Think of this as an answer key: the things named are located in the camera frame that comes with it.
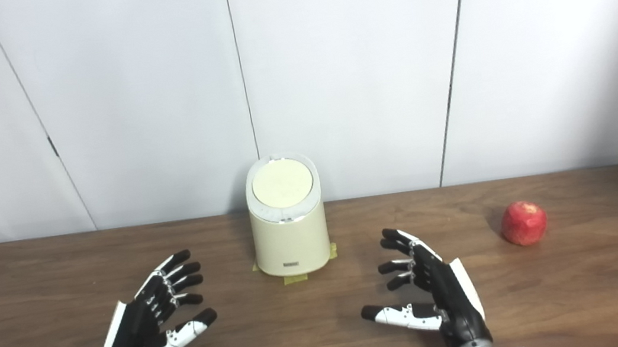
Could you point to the red apple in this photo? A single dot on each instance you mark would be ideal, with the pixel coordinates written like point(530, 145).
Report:
point(524, 223)

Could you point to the black wall panel hinge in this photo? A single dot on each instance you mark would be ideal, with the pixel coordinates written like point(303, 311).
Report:
point(53, 146)

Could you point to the cream round bin lid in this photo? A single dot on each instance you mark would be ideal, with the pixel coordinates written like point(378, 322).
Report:
point(281, 182)

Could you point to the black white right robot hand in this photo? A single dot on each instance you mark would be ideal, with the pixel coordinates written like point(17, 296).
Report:
point(450, 292)

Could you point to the wide yellow tape piece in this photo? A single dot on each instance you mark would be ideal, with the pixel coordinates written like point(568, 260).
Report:
point(295, 279)

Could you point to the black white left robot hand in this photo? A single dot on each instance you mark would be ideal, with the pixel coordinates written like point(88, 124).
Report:
point(133, 334)

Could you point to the cream-colored bin body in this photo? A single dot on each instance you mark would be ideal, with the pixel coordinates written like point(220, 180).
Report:
point(291, 241)

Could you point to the small yellow tape piece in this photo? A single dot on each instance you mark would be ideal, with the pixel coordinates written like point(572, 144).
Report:
point(255, 266)
point(333, 250)

